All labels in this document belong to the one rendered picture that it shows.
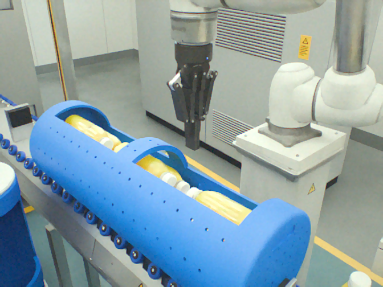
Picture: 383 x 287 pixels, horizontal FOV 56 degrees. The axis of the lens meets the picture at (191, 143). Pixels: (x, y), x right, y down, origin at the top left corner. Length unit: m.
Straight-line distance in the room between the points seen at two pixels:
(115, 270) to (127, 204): 0.30
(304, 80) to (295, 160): 0.28
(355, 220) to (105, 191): 2.18
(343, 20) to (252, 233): 0.73
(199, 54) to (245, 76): 2.10
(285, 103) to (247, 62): 1.45
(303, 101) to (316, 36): 1.10
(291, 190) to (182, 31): 0.87
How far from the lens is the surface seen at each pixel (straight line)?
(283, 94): 1.34
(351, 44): 1.22
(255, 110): 2.81
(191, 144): 0.81
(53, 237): 1.74
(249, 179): 1.51
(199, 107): 0.78
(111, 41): 6.36
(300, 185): 1.42
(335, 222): 2.79
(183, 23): 0.69
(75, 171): 1.07
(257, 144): 1.39
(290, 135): 1.40
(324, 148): 1.40
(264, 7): 0.63
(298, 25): 2.46
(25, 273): 1.77
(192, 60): 0.71
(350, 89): 1.26
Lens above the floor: 1.70
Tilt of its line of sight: 28 degrees down
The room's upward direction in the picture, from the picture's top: straight up
